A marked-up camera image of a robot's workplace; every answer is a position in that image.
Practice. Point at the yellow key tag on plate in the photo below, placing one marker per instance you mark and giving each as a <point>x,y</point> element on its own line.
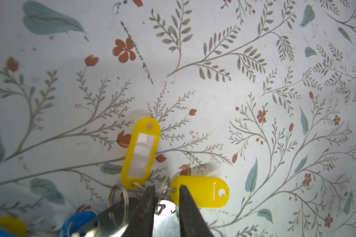
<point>12,227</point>

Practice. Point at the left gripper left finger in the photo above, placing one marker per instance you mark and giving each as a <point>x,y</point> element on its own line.
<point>142,221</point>

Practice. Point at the yellow key tag windowed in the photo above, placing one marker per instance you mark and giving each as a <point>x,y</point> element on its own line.
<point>141,152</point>

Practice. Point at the blue key tag large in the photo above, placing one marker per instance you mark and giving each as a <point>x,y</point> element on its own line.
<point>75,222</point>

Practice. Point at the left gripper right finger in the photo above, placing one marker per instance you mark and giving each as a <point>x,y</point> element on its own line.
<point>191,221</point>

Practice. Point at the yellow key tag plain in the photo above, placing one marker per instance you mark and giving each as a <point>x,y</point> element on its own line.
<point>207,192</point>

